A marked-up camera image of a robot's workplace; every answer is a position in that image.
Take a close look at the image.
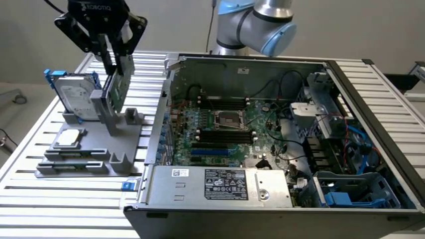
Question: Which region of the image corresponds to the blue data wire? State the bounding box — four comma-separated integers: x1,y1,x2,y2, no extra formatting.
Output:
344,123,382,176

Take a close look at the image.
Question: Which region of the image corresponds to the long black looped wire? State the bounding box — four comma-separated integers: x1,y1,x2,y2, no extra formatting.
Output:
251,70,304,101

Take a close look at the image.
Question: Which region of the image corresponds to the black wire across motherboard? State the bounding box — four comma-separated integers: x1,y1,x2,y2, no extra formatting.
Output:
267,131,315,161

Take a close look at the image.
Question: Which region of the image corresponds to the grey metal power supply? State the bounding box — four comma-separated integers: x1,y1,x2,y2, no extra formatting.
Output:
146,165,294,209

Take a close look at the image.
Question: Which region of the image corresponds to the blue expansion slot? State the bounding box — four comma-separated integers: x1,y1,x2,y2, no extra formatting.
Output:
191,148,231,157

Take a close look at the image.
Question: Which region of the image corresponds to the blue case latch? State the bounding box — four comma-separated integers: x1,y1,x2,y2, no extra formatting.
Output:
122,179,140,193

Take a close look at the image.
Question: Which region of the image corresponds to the silver hard disk blue bracket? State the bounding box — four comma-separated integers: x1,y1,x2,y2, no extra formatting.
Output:
43,69,103,124

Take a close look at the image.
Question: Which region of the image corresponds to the green motherboard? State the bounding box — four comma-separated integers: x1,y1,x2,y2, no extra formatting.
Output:
168,96,302,171

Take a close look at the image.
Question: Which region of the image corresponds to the grey disk bay blue latch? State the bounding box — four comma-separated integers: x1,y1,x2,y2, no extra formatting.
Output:
314,171,407,209

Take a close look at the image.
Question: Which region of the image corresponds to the black expansion slot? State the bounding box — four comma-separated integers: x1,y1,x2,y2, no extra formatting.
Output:
192,142,231,150

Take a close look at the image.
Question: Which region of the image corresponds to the black open PC case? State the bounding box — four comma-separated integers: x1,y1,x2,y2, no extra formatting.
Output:
123,53,425,239

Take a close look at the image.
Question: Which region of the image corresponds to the metal CPU socket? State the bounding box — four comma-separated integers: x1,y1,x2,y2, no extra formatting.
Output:
212,109,248,132

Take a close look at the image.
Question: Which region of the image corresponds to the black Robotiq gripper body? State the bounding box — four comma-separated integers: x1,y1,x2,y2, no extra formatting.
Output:
67,0,131,38

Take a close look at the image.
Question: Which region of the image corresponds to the grey plastic parts rack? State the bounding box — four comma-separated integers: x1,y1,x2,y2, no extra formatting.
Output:
34,90,147,178

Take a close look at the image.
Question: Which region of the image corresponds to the red wire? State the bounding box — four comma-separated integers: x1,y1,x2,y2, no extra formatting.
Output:
344,117,384,165

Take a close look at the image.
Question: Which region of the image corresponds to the green graphics card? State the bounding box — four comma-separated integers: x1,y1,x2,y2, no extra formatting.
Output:
102,55,135,113

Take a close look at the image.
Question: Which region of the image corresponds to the black floor cable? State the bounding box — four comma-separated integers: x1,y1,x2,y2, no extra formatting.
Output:
0,128,19,151

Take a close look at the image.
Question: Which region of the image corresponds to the black RAM slot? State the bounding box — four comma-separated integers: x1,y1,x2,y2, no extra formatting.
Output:
200,102,250,107
202,99,250,104
198,139,256,145
202,96,250,101
200,105,250,111
198,128,256,134
198,135,256,142
198,132,256,138

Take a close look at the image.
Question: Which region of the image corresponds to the thin grey hanging cable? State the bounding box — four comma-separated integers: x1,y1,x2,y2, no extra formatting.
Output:
207,0,219,54

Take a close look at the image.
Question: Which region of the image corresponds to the silver CPU chip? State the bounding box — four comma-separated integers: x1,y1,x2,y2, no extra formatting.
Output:
54,128,89,149

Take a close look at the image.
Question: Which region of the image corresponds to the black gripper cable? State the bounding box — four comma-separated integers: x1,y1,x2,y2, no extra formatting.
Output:
43,0,70,14

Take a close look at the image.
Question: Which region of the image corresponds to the grey metal drive cage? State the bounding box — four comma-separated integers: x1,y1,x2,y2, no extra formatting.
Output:
290,71,356,139

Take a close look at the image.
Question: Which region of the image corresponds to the short black power wire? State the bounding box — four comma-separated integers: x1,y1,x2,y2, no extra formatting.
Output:
188,84,204,101

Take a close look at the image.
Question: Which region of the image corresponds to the green RAM stick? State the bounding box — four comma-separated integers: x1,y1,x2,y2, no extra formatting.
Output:
59,152,98,158
53,163,95,171

